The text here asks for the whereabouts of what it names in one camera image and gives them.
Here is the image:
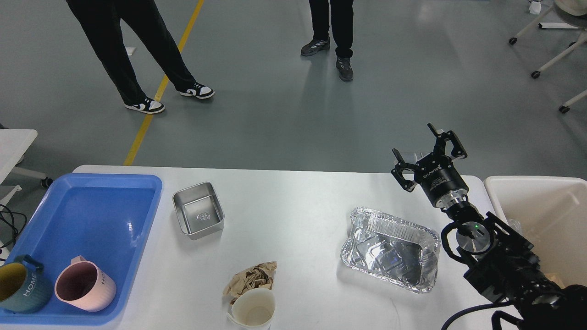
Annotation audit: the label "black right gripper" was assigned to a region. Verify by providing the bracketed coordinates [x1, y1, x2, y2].
[391, 123, 469, 208]

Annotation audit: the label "aluminium foil tray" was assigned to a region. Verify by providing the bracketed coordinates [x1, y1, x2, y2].
[340, 207, 442, 294]

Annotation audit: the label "small stainless steel tray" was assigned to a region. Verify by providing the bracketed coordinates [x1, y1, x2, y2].
[172, 181, 225, 241]

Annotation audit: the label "pink ribbed mug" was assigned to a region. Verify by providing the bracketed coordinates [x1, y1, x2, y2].
[53, 255, 117, 313]

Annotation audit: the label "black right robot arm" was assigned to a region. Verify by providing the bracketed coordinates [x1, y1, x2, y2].
[391, 123, 587, 330]

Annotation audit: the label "beige plastic bin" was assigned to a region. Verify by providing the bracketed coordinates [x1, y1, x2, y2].
[484, 176, 587, 287]

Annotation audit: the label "person with grey shoes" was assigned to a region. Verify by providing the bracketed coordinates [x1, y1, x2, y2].
[300, 0, 354, 82]

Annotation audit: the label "crumpled brown paper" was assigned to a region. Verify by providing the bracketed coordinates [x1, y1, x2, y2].
[222, 261, 277, 305]

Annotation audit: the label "white paper cup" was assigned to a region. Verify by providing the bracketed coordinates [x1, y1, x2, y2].
[227, 288, 276, 330]

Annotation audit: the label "blue plastic tray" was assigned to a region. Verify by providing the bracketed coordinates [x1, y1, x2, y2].
[1, 173, 163, 330]

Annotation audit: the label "person in black trousers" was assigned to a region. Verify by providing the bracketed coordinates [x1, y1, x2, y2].
[66, 0, 216, 115]

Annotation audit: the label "white side table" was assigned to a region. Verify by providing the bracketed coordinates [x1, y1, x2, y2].
[0, 129, 53, 188]

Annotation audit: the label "teal yellow mug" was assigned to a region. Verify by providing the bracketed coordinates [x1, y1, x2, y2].
[0, 254, 53, 314]

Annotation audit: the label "black cables at left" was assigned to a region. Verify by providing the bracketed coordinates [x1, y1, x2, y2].
[0, 204, 27, 250]

